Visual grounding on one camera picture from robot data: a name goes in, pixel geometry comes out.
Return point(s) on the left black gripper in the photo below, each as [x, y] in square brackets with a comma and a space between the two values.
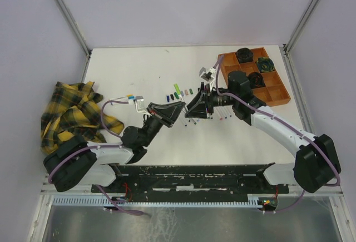
[167, 113]

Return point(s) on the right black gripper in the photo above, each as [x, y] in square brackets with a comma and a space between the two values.
[197, 107]

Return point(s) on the light green pen cap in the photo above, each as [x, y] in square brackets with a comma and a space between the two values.
[177, 88]

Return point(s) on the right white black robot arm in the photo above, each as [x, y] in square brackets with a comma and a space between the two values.
[315, 163]

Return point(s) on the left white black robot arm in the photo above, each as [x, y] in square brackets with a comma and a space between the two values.
[78, 161]

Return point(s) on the black orange rolled sock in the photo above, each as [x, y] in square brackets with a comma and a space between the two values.
[256, 80]

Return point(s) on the black rolled sock top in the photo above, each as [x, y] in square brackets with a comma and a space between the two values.
[244, 55]

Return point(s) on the orange compartment tray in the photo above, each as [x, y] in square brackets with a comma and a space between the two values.
[274, 93]

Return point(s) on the green blue rolled sock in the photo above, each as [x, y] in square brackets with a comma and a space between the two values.
[265, 65]

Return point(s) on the yellow plaid cloth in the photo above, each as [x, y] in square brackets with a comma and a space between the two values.
[73, 111]

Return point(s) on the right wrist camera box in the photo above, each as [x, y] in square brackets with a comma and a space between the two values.
[208, 75]

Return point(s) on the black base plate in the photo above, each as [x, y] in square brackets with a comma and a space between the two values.
[194, 182]

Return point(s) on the white cable duct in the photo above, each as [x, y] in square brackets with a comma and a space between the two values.
[100, 200]

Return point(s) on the left aluminium frame post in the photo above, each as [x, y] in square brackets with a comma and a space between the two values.
[68, 17]

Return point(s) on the aluminium frame post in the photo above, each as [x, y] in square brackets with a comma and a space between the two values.
[68, 17]
[302, 22]

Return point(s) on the right aluminium frame post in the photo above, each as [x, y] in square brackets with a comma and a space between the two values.
[302, 22]

